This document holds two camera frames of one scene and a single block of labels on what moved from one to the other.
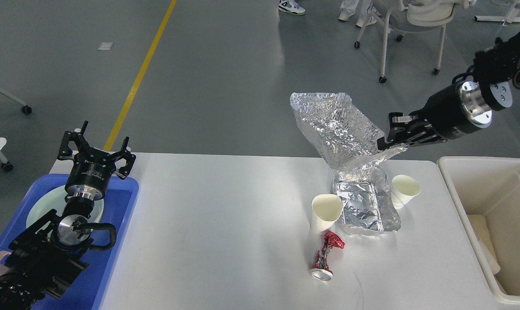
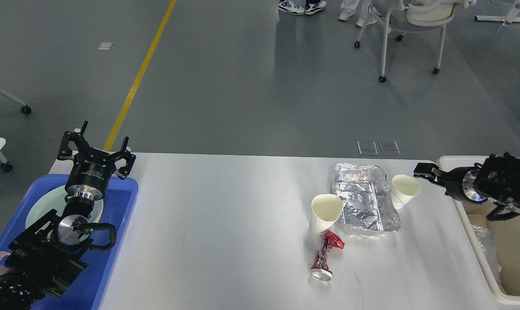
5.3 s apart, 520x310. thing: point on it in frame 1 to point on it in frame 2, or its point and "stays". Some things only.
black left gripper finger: x=129 y=157 stays
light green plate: x=55 y=200 stays
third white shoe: x=360 y=20 stays
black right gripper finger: x=421 y=139 to x=436 y=180
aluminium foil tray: x=345 y=138 to x=488 y=243
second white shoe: x=346 y=11 stays
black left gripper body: x=91 y=171 stays
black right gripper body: x=462 y=107 to x=460 y=181
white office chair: x=403 y=16 stays
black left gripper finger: x=76 y=135 stays
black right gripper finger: x=397 y=129 to x=428 y=171
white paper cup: x=404 y=188 stays
